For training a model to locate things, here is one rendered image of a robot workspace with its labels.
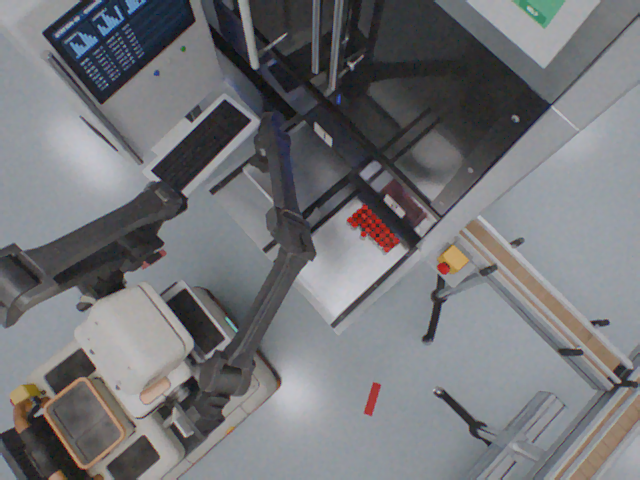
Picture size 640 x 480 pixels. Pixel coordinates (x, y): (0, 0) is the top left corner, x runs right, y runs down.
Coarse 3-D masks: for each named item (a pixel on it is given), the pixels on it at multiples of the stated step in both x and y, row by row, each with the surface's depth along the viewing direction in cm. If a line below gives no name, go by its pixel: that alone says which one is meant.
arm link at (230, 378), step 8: (224, 368) 106; (232, 368) 108; (240, 368) 109; (224, 376) 106; (232, 376) 107; (240, 376) 108; (224, 384) 106; (232, 384) 107; (208, 392) 107; (216, 392) 106; (224, 392) 107; (232, 392) 108; (208, 400) 106; (216, 400) 107; (224, 400) 108
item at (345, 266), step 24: (336, 216) 158; (336, 240) 157; (360, 240) 157; (312, 264) 154; (336, 264) 155; (360, 264) 155; (384, 264) 155; (312, 288) 152; (336, 288) 153; (360, 288) 153; (336, 312) 150
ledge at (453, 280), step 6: (444, 246) 158; (438, 252) 158; (432, 258) 157; (432, 264) 156; (468, 264) 157; (462, 270) 156; (468, 270) 156; (444, 276) 155; (450, 276) 156; (456, 276) 156; (462, 276) 156; (450, 282) 155; (456, 282) 155
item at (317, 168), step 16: (304, 128) 167; (304, 144) 166; (320, 144) 166; (304, 160) 164; (320, 160) 164; (336, 160) 165; (256, 176) 162; (304, 176) 162; (320, 176) 163; (336, 176) 163; (304, 192) 161; (320, 192) 161; (304, 208) 159
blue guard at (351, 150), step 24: (216, 24) 159; (240, 48) 157; (264, 72) 155; (288, 96) 153; (312, 96) 138; (312, 120) 151; (336, 144) 149; (360, 144) 134; (360, 168) 147; (384, 168) 132; (384, 192) 145; (408, 192) 131; (408, 216) 143; (432, 216) 129
